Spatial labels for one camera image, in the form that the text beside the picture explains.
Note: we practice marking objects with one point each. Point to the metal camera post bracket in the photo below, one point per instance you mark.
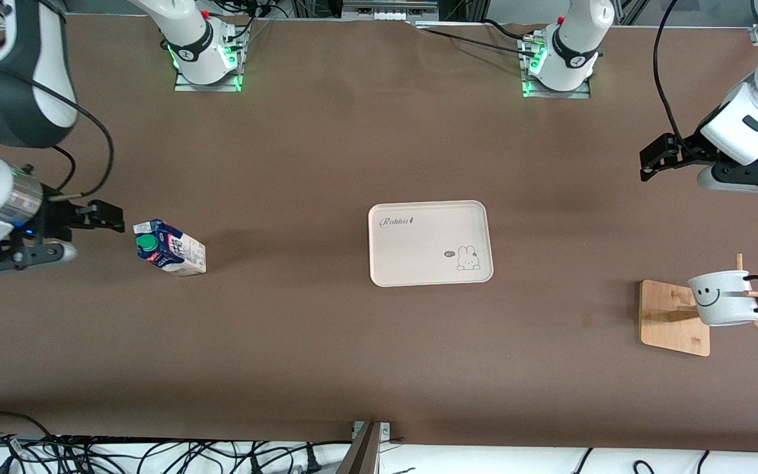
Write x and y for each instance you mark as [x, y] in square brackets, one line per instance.
[364, 451]

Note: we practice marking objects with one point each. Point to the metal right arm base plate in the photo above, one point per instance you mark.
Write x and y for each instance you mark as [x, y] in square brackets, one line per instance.
[185, 85]

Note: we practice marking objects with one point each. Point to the wooden cup rack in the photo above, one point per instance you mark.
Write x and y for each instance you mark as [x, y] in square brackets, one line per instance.
[668, 322]

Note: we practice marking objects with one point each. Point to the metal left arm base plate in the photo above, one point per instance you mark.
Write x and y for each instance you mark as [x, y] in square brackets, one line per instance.
[586, 89]

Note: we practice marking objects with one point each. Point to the blue white milk carton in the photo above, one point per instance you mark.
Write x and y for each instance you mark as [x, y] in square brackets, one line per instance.
[172, 250]

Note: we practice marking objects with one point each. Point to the black power plug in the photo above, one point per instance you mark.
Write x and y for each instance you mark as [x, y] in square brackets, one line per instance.
[313, 461]

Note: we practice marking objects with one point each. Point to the cream rabbit print tray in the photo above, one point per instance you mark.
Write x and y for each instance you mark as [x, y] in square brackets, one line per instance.
[428, 263]

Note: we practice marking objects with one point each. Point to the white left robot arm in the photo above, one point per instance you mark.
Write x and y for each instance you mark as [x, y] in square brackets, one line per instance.
[747, 125]

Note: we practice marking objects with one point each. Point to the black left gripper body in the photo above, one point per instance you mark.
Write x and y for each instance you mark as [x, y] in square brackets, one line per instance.
[687, 152]

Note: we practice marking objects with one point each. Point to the grey metal equipment box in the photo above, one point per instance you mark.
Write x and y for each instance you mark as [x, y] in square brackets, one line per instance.
[389, 10]

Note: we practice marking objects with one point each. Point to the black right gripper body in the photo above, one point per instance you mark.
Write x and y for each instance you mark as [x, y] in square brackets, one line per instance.
[56, 216]

